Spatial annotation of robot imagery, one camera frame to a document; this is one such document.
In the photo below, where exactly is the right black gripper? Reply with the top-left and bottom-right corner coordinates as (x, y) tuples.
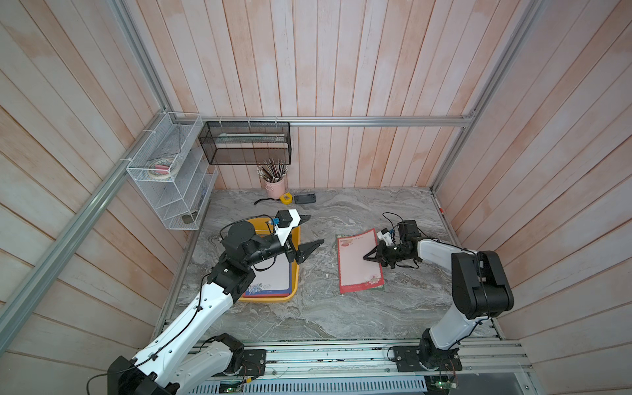
(363, 240), (410, 268)

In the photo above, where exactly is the red bordered stationery paper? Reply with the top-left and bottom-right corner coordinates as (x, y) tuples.
(336, 228), (386, 296)

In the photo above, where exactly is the yellow plastic storage tray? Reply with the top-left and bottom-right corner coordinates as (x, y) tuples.
(239, 216), (302, 304)

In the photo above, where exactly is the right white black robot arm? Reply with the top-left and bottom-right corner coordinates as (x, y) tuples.
(363, 220), (514, 371)

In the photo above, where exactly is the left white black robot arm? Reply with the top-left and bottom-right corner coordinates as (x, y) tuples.
(102, 209), (323, 394)

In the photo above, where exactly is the yellow tape measure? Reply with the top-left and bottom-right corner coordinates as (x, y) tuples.
(279, 193), (293, 205)

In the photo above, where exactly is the pink pencil cup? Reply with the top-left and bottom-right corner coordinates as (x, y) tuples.
(264, 179), (286, 199)

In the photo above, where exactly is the pencils bundle in cup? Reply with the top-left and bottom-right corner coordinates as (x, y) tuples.
(257, 160), (288, 184)

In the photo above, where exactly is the tape roll on shelf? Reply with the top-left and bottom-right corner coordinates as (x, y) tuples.
(146, 157), (180, 180)

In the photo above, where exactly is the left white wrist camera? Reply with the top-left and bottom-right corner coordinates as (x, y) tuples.
(273, 209), (301, 245)

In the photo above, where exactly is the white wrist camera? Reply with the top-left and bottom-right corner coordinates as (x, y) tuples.
(273, 209), (301, 245)
(377, 228), (395, 247)

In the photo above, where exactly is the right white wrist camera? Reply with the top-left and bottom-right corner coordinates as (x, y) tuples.
(377, 228), (395, 247)

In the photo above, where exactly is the black mesh wall basket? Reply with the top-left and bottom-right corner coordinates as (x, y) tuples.
(198, 120), (292, 166)

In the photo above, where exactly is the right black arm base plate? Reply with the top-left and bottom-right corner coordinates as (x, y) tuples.
(388, 344), (462, 373)

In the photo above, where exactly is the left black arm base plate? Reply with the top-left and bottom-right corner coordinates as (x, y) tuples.
(212, 349), (267, 379)

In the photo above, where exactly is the white wire shelf rack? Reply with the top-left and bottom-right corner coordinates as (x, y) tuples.
(127, 112), (217, 231)

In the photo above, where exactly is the aluminium front rail frame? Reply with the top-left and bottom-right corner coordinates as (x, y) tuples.
(122, 338), (537, 395)

